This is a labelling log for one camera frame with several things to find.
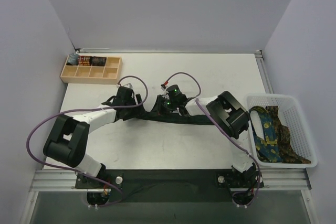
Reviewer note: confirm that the dark brown rolled tie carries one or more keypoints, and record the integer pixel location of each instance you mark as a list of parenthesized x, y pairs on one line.
[(98, 61)]

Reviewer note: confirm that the red patterned rolled tie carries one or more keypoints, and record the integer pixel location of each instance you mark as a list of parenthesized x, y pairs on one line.
[(84, 60)]

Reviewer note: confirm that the grey rolled tie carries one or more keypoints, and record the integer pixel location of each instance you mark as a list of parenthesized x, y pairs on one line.
[(72, 60)]

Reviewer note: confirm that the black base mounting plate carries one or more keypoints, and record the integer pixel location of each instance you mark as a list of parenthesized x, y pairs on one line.
[(172, 186)]

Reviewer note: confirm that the dark green tie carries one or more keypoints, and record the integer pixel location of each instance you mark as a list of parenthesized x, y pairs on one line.
[(174, 118)]

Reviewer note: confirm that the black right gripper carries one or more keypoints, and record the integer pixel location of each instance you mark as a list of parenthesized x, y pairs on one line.
[(159, 106)]

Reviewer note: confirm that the brown green patterned tie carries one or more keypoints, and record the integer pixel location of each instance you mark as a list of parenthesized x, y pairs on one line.
[(282, 132)]

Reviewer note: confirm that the wooden compartment organizer box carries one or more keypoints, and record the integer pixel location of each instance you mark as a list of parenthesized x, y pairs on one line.
[(109, 74)]

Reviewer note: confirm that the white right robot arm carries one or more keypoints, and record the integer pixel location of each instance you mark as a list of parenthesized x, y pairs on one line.
[(223, 110)]

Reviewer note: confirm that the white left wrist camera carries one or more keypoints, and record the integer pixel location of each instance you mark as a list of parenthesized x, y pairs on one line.
[(127, 86)]

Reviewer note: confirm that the blue yellow patterned tie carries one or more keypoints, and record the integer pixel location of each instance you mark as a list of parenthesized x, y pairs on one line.
[(267, 146)]

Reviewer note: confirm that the white plastic basket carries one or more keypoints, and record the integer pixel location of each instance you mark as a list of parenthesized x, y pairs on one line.
[(290, 115)]

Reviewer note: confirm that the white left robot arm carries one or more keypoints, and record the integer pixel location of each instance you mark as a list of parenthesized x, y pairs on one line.
[(67, 141)]

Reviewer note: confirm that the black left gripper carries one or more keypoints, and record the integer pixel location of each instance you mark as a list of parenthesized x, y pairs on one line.
[(137, 106)]

